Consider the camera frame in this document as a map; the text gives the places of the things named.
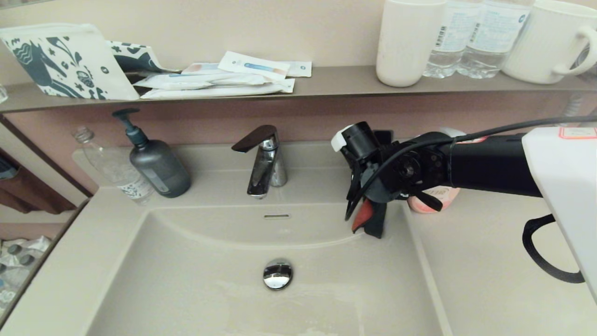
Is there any brown wall shelf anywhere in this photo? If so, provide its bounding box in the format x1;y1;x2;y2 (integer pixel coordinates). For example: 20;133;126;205
0;65;597;114

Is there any pale pink sachet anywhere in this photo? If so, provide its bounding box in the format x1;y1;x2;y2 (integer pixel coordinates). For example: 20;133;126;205
181;63;224;76

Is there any shrink-wrapped water bottle pack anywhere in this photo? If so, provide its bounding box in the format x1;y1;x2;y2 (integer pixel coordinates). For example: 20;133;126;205
0;236;54;311

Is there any white tumbler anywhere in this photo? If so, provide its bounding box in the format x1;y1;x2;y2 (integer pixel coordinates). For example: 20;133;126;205
375;0;447;88

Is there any white toothbrush packet blue print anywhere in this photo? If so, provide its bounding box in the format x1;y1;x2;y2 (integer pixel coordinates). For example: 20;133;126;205
218;51;290;82

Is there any large white patterned pouch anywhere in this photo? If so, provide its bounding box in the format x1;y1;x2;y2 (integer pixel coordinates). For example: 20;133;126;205
0;23;140;101

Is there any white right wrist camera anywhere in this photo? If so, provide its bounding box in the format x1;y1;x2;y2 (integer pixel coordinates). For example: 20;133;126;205
331;125;353;153

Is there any chrome faucet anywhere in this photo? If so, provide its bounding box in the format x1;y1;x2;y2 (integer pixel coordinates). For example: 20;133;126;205
231;125;288;200

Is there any long white sachet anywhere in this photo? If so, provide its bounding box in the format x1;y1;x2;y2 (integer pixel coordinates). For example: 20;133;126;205
133;72;271;90
140;79;296;100

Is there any white ribbed mug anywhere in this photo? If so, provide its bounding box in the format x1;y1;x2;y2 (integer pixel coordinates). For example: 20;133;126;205
501;0;597;84

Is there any dark grey pump bottle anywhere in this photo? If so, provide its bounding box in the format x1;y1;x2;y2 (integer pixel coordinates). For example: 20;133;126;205
112;108;192;198

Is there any pink soap pump bottle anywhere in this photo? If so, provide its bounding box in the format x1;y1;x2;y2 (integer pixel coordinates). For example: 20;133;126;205
407;126;468;214

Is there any clear labelled water bottle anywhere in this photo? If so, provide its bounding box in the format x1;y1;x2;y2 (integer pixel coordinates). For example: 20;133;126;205
423;0;481;79
456;0;532;79

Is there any small white sachet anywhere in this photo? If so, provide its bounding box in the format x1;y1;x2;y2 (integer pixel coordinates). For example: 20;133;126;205
280;61;312;77

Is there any white coiled cord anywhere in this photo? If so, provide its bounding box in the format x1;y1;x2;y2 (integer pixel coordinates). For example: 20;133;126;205
562;95;584;117

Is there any beige sink basin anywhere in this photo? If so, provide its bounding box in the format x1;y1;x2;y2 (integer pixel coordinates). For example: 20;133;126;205
86;202;452;336

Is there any small white patterned pouch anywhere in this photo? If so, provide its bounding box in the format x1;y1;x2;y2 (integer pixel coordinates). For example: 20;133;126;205
106;41;180;75

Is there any chrome drain stopper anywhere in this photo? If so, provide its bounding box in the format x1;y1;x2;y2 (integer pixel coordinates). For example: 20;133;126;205
263;259;293;291

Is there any empty clear plastic bottle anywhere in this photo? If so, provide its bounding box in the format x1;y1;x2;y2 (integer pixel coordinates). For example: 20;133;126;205
72;126;157;205

